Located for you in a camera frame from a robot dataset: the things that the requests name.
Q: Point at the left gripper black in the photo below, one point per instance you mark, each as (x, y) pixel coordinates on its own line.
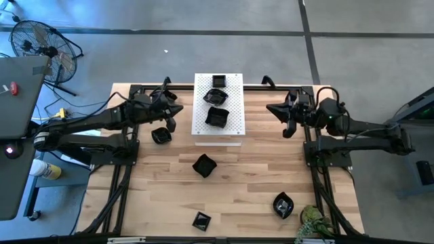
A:
(151, 108)

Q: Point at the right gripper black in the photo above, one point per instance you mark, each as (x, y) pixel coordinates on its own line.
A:
(303, 115)

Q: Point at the leaf-shaped black plate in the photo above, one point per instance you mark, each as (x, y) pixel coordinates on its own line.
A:
(215, 97)
(283, 205)
(161, 136)

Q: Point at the small square black plate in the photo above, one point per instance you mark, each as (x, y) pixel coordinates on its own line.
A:
(201, 221)
(219, 81)

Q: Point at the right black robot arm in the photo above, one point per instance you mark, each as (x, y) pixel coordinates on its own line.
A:
(366, 144)

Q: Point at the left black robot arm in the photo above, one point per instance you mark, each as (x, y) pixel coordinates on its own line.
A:
(101, 118)

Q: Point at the white perforated shelf riser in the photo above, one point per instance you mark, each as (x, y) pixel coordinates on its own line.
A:
(234, 115)

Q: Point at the potted green succulent plant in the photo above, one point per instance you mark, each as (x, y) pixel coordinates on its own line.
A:
(313, 217)

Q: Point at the yellow power plug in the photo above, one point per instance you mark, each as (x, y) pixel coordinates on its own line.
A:
(61, 113)

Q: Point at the grey equipment cart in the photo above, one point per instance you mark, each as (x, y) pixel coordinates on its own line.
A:
(417, 149)

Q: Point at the white yellow spray bottle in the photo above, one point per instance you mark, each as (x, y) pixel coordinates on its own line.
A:
(47, 170)

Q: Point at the black floor fan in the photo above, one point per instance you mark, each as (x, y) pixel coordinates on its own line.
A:
(47, 51)

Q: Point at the black box device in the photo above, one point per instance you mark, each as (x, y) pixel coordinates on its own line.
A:
(425, 173)

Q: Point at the grey desk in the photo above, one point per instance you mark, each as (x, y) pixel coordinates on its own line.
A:
(20, 112)

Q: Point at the small red object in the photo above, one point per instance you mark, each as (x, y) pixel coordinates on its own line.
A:
(14, 88)

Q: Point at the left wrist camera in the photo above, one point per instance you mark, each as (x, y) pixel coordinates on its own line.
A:
(157, 95)

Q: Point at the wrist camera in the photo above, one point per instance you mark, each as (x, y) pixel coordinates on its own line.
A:
(303, 99)
(157, 95)

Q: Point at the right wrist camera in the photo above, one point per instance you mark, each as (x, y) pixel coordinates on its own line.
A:
(303, 99)

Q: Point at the black aluminium table frame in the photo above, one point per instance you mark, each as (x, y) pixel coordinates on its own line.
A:
(183, 87)

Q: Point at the black curved bracket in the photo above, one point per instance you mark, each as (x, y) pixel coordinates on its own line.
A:
(268, 80)
(166, 81)

